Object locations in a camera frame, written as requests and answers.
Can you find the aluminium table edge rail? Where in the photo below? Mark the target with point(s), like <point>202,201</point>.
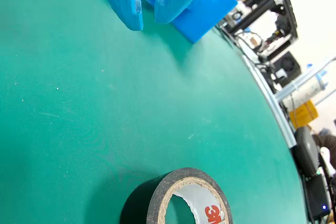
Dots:
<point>275,108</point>

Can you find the dark grey rounded device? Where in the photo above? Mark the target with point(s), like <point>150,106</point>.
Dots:
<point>305,150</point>

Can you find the black frame 3D printer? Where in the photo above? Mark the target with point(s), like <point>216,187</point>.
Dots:
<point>262,6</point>

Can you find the yellow cardboard box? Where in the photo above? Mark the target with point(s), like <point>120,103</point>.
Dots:
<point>303,113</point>

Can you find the black 3M electrical tape roll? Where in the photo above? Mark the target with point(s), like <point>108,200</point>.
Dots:
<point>139,203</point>

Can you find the white cylinder with blue cap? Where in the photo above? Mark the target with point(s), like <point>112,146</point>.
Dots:
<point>307,91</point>

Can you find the clear plastic tube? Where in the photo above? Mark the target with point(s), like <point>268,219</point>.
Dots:
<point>302,82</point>

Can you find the person in dark clothes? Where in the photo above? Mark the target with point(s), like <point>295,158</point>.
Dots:
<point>326,141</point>

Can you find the black adapter with blue light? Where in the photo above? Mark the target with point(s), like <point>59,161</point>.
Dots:
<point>317,197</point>

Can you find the blue plastic box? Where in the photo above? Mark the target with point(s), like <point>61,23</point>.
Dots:
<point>207,11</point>

